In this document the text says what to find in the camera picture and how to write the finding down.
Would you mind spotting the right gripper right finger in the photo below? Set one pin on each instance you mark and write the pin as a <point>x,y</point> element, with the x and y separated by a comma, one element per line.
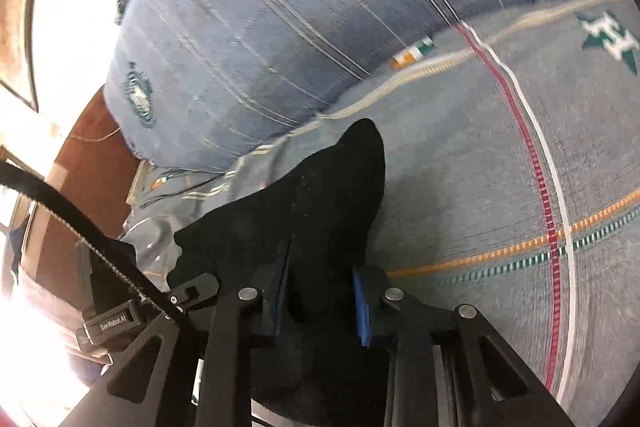
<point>447,367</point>

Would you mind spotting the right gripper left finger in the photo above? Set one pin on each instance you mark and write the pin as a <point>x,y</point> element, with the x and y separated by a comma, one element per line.
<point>190,362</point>

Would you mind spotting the black pants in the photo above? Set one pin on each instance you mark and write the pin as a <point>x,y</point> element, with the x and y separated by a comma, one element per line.
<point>299,241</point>

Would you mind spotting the brown wooden headboard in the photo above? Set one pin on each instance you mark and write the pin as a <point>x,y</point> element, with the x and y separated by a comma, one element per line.
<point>94,171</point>

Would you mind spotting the grey patterned bed sheet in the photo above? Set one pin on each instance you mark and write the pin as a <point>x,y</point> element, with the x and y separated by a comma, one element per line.
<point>512,183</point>

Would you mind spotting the framed picture on wall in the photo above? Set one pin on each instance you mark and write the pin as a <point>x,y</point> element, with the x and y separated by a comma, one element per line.
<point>17,60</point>

